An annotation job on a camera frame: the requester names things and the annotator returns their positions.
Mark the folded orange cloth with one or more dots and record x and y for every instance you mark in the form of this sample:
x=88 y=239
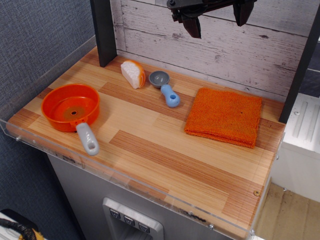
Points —
x=225 y=116

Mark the dark right vertical post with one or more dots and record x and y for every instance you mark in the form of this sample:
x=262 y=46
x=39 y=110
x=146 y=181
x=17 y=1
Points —
x=305 y=59

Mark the grey toy fridge front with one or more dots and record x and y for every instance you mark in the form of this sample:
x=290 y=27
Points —
x=85 y=192

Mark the dark vertical post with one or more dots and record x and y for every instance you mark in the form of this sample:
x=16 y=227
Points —
x=104 y=31
x=305 y=59

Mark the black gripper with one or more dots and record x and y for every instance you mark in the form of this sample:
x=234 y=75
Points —
x=188 y=11

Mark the orange pot with grey handle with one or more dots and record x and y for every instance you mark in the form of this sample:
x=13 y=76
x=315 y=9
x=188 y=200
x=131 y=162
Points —
x=73 y=108

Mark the toy salmon sushi piece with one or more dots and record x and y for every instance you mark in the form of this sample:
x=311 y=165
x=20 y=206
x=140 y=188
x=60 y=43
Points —
x=134 y=73

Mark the white toy sink counter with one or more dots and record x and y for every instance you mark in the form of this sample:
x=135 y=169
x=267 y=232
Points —
x=297 y=164

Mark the silver dispenser button panel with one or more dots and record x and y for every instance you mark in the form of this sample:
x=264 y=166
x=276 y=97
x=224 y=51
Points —
x=125 y=223

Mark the grey scoop with blue handle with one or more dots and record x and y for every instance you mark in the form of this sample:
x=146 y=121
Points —
x=160 y=80

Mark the dark left vertical post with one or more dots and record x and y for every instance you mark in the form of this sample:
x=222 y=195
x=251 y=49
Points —
x=104 y=31

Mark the clear acrylic table guard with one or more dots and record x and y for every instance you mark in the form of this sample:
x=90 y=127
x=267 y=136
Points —
x=142 y=141

